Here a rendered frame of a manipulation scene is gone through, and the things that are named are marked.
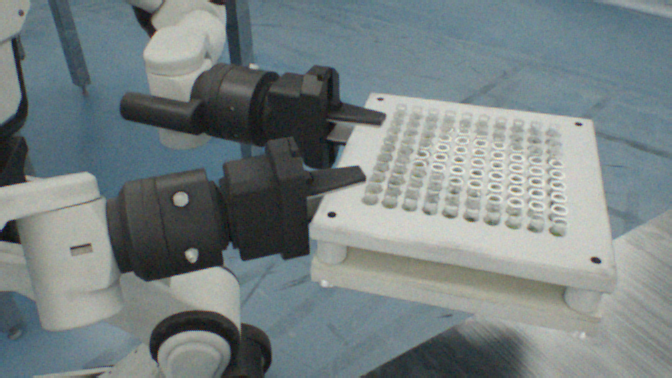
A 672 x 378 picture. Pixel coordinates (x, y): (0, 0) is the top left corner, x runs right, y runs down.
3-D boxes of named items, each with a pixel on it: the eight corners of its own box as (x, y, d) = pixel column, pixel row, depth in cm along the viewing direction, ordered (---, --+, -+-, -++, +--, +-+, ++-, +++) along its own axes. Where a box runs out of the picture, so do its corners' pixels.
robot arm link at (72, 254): (155, 178, 46) (-5, 207, 43) (182, 308, 48) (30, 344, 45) (160, 169, 57) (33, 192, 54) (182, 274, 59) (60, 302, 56)
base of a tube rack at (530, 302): (595, 338, 49) (603, 319, 47) (310, 281, 54) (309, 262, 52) (576, 171, 68) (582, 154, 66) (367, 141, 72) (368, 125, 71)
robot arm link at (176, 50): (206, 128, 70) (218, 82, 81) (196, 56, 65) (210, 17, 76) (151, 129, 70) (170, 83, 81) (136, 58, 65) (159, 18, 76)
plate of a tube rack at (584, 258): (613, 297, 46) (621, 278, 44) (309, 241, 50) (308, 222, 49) (588, 134, 64) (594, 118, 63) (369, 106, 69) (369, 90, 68)
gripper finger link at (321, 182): (369, 186, 53) (303, 200, 52) (357, 168, 56) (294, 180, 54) (369, 172, 52) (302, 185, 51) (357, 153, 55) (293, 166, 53)
